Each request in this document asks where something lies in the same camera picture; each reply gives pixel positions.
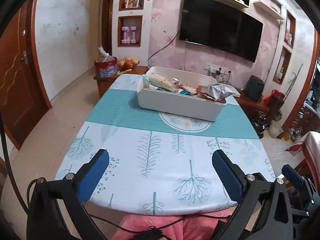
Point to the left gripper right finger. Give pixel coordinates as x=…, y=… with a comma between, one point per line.
x=244, y=187

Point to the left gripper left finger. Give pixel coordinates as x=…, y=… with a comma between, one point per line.
x=77, y=186

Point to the white plastic storage bin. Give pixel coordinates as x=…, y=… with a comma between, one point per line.
x=151, y=97

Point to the silver white snack bag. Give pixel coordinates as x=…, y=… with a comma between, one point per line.
x=219, y=92

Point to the red white cookie packet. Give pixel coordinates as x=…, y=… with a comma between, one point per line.
x=206, y=96

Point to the orange white snack packet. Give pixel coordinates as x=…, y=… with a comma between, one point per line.
x=189, y=89

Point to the blue snack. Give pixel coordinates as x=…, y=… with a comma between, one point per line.
x=183, y=92

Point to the pink trousers lap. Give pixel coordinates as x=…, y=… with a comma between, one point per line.
x=194, y=227

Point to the white bucket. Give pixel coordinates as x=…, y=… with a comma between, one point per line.
x=275, y=129

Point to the teal white tablecloth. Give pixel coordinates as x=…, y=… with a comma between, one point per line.
x=161, y=164

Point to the dark red paper bag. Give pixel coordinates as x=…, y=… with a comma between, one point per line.
x=274, y=102

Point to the black air fryer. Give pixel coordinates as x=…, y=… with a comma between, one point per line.
x=254, y=88

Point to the wooden tv cabinet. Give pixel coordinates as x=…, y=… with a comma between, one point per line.
x=117, y=77

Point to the brown wooden door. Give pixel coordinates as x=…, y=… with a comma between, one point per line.
x=24, y=100

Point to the red gift bag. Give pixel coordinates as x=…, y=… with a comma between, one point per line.
x=105, y=65

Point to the fruit bowl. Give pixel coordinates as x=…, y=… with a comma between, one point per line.
x=128, y=63

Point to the pink dumbbell right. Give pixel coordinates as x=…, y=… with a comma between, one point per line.
x=133, y=30

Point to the pink dumbbell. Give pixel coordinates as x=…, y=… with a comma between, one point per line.
x=133, y=30
x=125, y=30

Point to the pink dumbbell left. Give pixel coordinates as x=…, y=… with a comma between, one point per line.
x=125, y=30

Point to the framed photo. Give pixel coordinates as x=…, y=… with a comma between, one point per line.
x=132, y=4

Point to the white wall power strip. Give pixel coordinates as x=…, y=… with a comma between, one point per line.
x=214, y=67

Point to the black wall television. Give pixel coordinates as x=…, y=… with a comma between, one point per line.
x=217, y=25

